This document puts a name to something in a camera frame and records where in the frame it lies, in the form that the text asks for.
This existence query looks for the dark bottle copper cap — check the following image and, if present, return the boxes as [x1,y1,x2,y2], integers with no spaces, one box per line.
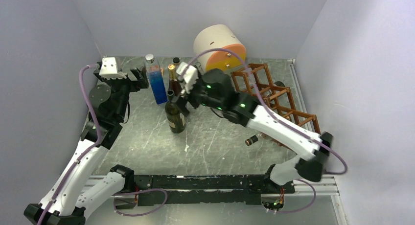
[245,135,258,146]

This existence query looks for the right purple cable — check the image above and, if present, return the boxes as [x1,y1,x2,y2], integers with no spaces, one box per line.
[180,48,348,176]

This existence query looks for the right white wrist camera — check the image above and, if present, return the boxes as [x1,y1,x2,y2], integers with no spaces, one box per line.
[176,62,198,94]

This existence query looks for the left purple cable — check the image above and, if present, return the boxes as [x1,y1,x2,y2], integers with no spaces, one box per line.
[36,64,103,225]

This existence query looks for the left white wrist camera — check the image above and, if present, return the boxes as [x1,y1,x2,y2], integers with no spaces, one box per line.
[98,57,127,79]

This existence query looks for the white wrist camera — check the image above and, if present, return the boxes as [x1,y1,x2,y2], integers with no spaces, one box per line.
[98,57,127,79]
[176,62,198,94]

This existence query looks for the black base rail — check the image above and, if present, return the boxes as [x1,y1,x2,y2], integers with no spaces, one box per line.
[135,175,295,206]

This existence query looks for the gold foil top bottle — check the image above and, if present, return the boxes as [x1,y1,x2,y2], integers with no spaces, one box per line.
[168,64,182,96]

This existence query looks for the blue square glass bottle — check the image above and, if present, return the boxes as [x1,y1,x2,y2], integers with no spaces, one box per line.
[145,54,167,105]

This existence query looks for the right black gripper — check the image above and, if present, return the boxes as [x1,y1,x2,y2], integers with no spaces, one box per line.
[172,74,225,117]

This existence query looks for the dark green wine bottle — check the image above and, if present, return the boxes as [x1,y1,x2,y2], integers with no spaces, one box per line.
[164,90,186,134]

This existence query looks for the brown wooden wine rack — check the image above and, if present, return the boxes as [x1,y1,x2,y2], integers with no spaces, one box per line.
[231,63,321,134]

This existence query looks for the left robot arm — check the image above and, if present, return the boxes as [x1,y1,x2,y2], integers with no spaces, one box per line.
[24,64,149,225]

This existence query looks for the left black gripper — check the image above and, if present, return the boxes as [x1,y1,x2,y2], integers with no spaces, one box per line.
[94,66,148,120]

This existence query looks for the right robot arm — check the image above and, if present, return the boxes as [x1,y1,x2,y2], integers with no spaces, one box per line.
[173,63,333,193]

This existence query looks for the cream round drawer cabinet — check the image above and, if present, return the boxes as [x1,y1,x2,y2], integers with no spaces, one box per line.
[193,24,247,72]

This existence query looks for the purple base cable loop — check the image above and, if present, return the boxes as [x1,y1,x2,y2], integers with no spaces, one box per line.
[113,188,168,217]

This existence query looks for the clear glass bottle black cap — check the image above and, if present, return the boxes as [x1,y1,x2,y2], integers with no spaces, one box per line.
[172,57,181,66]

